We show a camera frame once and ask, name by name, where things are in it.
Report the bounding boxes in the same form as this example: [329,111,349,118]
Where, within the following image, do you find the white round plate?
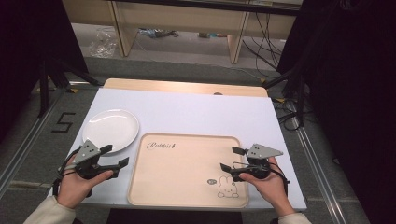
[81,108,141,155]

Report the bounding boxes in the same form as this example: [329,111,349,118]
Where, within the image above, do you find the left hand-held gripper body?
[73,139,120,181]

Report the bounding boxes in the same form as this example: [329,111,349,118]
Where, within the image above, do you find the person's right hand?
[238,156,296,218]

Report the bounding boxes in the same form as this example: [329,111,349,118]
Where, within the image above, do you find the hanging black cables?
[242,11,283,72]

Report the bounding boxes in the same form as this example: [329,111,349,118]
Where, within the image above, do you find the wooden tray with rabbit print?
[127,132,250,209]

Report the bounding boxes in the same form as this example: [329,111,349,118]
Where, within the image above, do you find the person's left hand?
[56,154,115,210]

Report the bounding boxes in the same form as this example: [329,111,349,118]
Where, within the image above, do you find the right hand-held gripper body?
[231,143,284,183]

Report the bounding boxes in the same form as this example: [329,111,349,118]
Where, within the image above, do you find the metal floor rail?
[0,86,69,191]
[287,98,348,224]

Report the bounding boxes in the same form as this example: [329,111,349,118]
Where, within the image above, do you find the black metal stand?
[263,67,308,128]
[36,58,103,119]

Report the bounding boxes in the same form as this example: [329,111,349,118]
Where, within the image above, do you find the black curtain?
[276,0,396,224]
[0,0,90,144]

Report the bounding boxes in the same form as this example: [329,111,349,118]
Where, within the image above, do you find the white foam board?
[48,87,308,212]

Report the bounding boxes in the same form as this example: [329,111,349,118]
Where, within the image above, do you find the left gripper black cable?
[51,147,82,198]

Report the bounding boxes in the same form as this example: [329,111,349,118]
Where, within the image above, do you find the blue clutter under desk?
[137,27,180,39]

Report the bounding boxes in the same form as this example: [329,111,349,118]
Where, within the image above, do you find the light wooden desk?
[61,0,304,65]

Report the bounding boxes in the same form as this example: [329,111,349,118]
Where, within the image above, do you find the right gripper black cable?
[269,161,291,198]

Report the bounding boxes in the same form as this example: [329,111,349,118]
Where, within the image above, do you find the clear plastic bag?
[88,27,119,59]

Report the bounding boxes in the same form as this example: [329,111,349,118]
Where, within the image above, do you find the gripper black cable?
[51,147,82,198]
[269,161,291,198]

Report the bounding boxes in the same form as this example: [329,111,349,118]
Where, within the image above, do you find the black floor cables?
[272,96,314,133]

